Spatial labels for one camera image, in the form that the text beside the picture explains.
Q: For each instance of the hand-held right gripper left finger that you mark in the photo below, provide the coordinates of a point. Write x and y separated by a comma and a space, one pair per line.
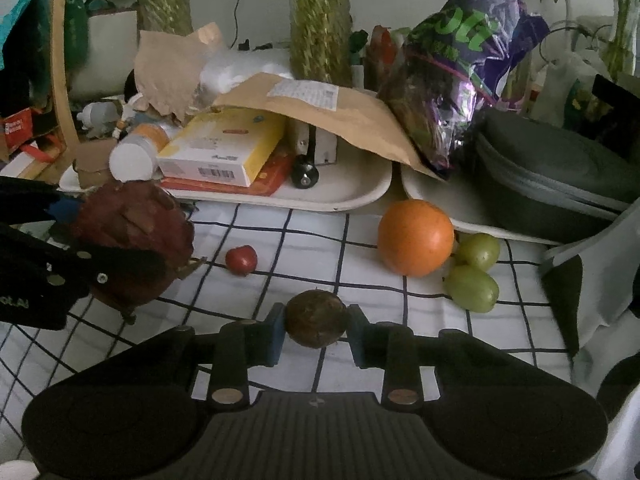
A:
274, 332

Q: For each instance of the large orange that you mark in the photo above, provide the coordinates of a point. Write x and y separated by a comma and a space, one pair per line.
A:
415, 237

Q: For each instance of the green grapes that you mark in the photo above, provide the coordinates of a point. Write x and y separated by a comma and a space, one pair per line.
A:
471, 287

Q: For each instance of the clear plastic bag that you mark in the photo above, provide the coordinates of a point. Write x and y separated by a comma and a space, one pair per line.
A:
240, 70

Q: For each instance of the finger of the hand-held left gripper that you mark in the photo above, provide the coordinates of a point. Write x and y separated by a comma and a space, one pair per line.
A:
120, 262
62, 208

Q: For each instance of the brown bottle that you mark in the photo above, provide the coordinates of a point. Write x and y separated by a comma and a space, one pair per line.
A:
381, 55

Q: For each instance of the small dark brown fruit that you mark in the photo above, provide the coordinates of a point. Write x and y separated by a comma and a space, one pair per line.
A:
316, 321

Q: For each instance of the green plum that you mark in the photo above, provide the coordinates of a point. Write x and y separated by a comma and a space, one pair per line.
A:
479, 251

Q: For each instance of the small red fruit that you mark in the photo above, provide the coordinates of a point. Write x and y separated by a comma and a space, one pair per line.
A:
241, 259

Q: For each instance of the crumpled brown paper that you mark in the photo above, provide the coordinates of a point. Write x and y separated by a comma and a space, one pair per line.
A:
160, 75

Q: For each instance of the white capped bottle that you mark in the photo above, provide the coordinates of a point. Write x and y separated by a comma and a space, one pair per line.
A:
131, 160

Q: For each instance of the white oval tray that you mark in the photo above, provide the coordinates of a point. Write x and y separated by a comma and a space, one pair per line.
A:
430, 192
345, 187

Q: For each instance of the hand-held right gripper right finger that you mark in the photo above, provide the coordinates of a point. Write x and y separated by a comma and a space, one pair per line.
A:
357, 335

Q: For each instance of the teal cloth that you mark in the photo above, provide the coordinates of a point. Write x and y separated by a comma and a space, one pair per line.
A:
15, 25

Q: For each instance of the white black-grid bedsheet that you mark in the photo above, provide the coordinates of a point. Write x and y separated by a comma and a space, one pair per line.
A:
310, 245

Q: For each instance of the red cardboard box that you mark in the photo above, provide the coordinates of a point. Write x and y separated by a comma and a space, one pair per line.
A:
15, 132

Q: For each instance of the grey zip case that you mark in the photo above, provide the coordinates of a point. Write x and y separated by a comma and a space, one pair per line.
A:
545, 170

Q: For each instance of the yellow cardboard box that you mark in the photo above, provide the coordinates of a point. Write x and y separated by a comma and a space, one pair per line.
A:
220, 145

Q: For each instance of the white device with black wheel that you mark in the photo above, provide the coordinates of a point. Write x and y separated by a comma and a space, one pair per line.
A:
312, 155

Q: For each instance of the small white figure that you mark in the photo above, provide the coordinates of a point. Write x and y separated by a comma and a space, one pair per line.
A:
100, 119

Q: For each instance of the brown paper envelope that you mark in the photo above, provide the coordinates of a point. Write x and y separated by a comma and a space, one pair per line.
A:
360, 120

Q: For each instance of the white black-spotted blanket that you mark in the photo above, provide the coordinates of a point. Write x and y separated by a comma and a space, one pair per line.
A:
590, 280

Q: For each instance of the white plant pot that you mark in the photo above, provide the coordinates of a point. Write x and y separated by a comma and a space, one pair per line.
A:
107, 50

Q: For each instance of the bamboo plant in vase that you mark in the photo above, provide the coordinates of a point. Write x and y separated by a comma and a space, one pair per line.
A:
625, 20

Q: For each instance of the brown cardboard roll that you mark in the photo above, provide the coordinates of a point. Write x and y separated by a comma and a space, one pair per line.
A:
95, 162

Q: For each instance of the red dragon fruit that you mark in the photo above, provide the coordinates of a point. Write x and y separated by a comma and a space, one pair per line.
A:
140, 220

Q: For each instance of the purple foil bag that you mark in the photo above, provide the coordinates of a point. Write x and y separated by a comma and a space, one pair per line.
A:
460, 60

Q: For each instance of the wooden chair frame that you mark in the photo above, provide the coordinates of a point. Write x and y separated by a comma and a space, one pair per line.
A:
62, 85

